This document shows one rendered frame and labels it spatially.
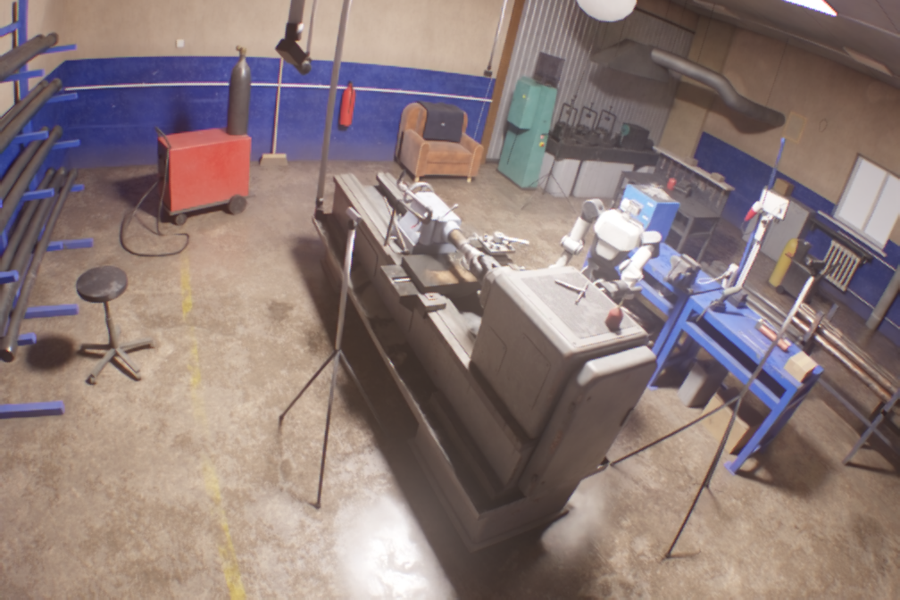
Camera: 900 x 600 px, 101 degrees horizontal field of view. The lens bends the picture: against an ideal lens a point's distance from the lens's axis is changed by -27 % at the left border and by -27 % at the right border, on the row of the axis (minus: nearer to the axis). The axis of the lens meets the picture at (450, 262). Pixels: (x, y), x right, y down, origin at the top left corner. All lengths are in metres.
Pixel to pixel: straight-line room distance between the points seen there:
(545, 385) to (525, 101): 5.37
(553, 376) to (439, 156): 4.95
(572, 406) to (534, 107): 5.53
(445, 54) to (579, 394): 5.78
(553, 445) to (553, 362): 0.38
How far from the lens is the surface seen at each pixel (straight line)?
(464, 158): 6.80
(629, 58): 7.52
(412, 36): 6.86
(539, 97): 7.05
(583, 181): 7.62
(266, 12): 6.33
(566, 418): 2.03
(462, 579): 2.71
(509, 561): 2.83
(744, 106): 8.05
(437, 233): 2.98
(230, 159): 5.12
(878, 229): 9.04
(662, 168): 6.98
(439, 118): 6.75
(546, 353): 1.98
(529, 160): 7.14
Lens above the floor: 2.40
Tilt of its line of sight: 29 degrees down
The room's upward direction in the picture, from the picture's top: 14 degrees clockwise
